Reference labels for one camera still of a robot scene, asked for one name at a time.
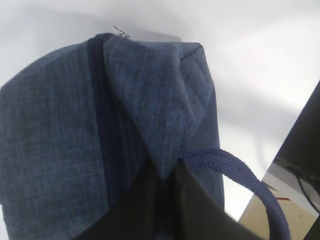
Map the black floor cable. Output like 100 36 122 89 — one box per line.
287 164 320 216

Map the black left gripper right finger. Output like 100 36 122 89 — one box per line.
174 159 261 240

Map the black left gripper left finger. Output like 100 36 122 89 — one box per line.
77 159 178 240

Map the navy blue lunch bag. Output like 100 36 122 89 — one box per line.
0 33 291 240

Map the silver zipper pull ring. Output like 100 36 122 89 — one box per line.
112 25 133 41

